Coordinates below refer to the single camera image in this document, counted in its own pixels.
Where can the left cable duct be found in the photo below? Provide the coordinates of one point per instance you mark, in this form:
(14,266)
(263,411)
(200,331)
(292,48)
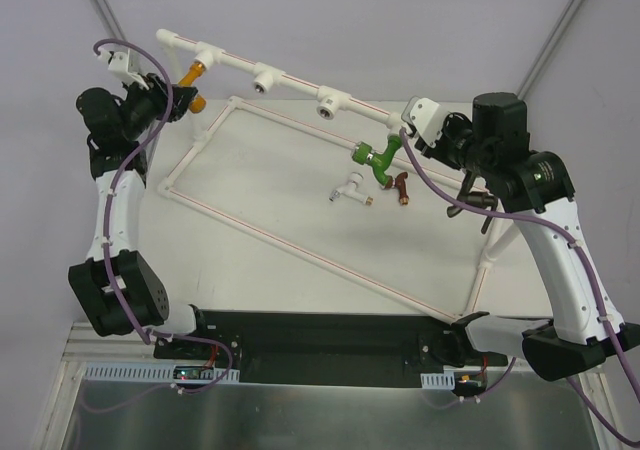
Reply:
(158,373)

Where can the dark red faucet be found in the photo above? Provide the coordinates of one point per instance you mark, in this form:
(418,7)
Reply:
(399,184)

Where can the green faucet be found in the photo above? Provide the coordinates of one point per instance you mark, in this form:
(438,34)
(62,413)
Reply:
(379,162)

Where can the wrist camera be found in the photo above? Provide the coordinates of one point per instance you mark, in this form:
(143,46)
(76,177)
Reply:
(426,118)
(120,66)

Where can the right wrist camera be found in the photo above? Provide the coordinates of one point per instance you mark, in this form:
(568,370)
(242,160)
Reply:
(426,118)

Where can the white faucet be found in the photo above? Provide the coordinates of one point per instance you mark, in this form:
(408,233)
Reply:
(350,189)

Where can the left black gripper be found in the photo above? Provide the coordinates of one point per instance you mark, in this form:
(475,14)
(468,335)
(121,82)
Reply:
(170,96)

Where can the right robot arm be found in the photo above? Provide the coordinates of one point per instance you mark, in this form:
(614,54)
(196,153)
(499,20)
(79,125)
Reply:
(506,179)

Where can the cable duct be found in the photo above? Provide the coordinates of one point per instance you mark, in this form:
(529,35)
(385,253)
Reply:
(158,373)
(452,380)

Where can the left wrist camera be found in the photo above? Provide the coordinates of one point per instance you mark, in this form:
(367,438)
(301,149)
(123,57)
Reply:
(120,66)

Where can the right cable duct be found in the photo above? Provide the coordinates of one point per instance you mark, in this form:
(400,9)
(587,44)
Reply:
(452,380)

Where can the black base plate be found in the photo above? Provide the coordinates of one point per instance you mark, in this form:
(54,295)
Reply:
(387,351)

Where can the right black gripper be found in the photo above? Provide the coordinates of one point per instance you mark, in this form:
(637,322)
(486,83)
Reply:
(432,148)

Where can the white pipe frame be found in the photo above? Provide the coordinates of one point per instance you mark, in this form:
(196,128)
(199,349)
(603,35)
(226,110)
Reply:
(330,99)

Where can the yellow faucet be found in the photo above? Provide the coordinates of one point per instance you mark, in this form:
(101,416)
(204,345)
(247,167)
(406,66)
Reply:
(196,70)

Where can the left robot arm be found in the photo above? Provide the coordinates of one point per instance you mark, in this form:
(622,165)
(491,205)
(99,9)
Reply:
(115,286)

